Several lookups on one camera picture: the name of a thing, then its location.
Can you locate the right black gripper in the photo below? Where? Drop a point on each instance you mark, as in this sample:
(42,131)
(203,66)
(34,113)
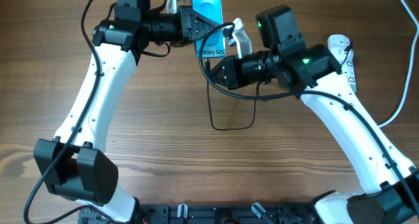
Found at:
(236,78)

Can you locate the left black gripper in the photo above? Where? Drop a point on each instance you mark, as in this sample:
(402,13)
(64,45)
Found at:
(187,28)

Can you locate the blue Galaxy smartphone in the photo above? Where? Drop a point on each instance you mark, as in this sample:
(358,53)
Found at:
(212,9)

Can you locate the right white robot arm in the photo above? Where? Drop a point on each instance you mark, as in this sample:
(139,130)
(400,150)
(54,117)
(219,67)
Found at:
(388,179)

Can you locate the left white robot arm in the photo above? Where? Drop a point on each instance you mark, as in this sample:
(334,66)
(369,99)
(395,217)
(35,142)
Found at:
(73,164)

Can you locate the white power strip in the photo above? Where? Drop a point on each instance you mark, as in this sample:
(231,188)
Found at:
(342,49)

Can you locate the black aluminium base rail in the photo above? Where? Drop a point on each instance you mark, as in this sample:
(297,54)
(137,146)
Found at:
(281,213)

